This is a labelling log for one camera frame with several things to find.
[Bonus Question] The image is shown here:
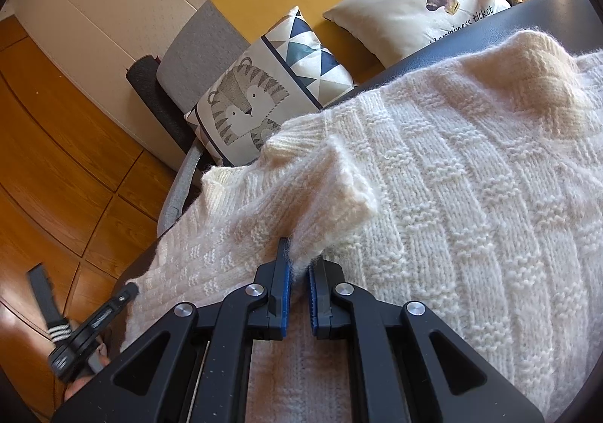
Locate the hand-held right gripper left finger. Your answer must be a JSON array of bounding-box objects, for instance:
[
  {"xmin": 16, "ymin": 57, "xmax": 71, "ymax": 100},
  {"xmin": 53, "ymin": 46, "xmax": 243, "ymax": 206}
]
[{"xmin": 49, "ymin": 237, "xmax": 293, "ymax": 423}]

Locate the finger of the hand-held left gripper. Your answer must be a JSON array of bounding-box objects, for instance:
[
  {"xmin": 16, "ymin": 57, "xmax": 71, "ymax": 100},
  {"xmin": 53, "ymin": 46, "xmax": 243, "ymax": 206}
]
[{"xmin": 96, "ymin": 281, "xmax": 139, "ymax": 326}]

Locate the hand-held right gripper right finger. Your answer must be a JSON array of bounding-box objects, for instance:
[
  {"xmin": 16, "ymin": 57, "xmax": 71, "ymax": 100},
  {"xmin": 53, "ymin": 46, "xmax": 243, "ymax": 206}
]
[{"xmin": 306, "ymin": 260, "xmax": 545, "ymax": 423}]

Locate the white knitted sweater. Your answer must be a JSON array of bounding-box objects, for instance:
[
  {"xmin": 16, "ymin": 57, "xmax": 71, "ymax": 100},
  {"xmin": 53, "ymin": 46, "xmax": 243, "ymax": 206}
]
[{"xmin": 120, "ymin": 30, "xmax": 603, "ymax": 423}]

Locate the person's left forearm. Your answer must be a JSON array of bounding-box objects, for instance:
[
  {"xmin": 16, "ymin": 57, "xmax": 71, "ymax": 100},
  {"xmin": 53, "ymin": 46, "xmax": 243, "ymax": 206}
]
[{"xmin": 27, "ymin": 263, "xmax": 71, "ymax": 348}]

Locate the person's left hand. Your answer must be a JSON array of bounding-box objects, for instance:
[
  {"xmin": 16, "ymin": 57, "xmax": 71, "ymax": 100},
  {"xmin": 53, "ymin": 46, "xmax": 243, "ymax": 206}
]
[{"xmin": 63, "ymin": 347, "xmax": 112, "ymax": 405}]

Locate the tiger print cushion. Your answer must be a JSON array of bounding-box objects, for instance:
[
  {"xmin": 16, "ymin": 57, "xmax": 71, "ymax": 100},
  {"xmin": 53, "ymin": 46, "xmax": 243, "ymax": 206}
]
[{"xmin": 184, "ymin": 6, "xmax": 356, "ymax": 167}]

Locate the deer print cushion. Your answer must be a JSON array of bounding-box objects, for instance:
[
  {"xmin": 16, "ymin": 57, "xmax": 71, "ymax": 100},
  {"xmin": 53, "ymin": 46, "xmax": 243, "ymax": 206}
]
[{"xmin": 323, "ymin": 0, "xmax": 512, "ymax": 68}]

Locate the black padded leather table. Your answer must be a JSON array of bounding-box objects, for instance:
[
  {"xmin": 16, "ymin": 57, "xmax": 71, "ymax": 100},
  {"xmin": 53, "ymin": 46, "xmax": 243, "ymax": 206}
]
[{"xmin": 110, "ymin": 0, "xmax": 603, "ymax": 311}]

